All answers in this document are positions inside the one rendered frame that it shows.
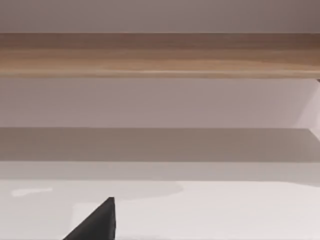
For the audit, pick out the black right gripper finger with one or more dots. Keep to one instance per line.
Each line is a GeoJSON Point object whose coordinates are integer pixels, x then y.
{"type": "Point", "coordinates": [101, 223]}

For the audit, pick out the wooden shelf board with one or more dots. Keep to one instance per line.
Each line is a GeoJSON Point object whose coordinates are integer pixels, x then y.
{"type": "Point", "coordinates": [160, 56]}

